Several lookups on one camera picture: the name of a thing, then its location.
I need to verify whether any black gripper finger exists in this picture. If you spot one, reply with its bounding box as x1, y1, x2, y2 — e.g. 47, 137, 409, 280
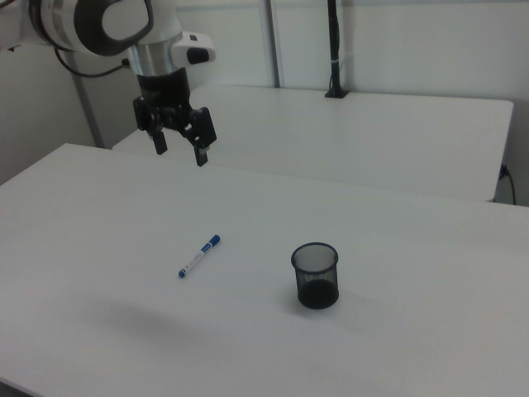
177, 106, 218, 168
132, 95, 169, 156

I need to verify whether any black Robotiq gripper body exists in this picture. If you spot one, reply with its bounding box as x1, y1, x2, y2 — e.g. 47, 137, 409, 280
136, 67, 194, 130

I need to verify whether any blue and white marker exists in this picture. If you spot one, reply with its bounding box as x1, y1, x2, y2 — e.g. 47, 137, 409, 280
178, 234, 222, 280

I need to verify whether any black mesh pen cup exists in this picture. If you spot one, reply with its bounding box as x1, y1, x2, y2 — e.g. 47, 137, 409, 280
290, 242, 341, 310

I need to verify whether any grey wall partition post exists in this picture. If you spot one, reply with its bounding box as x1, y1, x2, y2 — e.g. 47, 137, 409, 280
65, 53, 105, 150
264, 0, 287, 89

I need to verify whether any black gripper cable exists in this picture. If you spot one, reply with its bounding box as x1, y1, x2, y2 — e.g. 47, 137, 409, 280
52, 45, 132, 79

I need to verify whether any black camera pole with clamp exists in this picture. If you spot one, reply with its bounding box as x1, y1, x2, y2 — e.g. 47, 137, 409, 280
324, 0, 349, 99

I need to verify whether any black cable with blue plug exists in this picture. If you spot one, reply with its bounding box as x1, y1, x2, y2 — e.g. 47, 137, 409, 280
498, 163, 517, 204

